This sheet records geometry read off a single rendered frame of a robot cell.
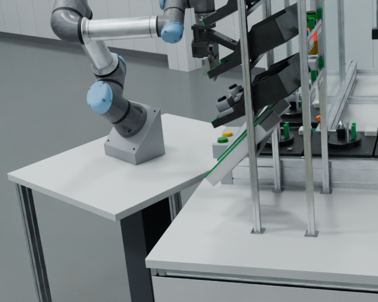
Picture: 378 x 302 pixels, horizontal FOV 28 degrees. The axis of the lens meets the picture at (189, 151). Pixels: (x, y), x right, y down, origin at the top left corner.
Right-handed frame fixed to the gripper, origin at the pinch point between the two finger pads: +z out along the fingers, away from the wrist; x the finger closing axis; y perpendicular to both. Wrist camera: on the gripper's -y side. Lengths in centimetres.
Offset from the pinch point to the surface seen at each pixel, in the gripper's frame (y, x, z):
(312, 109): -28, -43, 26
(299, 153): -30.5, 6.8, 26.2
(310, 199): -41, 49, 25
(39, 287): 85, 9, 90
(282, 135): -22.1, -5.5, 24.2
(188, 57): 172, -472, 109
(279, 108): -26.9, 18.3, 5.9
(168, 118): 45, -64, 37
